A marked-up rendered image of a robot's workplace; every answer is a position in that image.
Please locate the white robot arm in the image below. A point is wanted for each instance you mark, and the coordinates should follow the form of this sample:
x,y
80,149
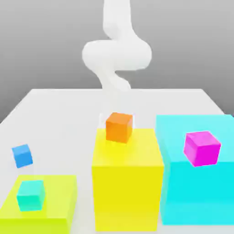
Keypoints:
x,y
117,54

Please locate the small orange cube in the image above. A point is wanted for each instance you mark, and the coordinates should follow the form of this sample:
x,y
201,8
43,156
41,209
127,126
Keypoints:
x,y
118,128

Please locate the small magenta cube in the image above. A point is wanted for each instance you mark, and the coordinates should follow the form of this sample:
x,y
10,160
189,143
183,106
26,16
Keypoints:
x,y
202,149

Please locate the small blue cube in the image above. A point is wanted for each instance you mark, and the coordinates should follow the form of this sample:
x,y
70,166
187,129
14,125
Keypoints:
x,y
22,156

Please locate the small teal cube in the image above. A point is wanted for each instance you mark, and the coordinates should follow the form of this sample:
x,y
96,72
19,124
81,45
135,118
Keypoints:
x,y
30,196

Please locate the large yellow box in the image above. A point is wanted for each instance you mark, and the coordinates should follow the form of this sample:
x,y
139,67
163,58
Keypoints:
x,y
128,182

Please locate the large cyan box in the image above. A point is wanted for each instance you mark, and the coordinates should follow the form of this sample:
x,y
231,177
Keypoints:
x,y
197,192

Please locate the large lime box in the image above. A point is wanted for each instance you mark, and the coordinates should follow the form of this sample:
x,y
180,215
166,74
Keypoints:
x,y
45,210

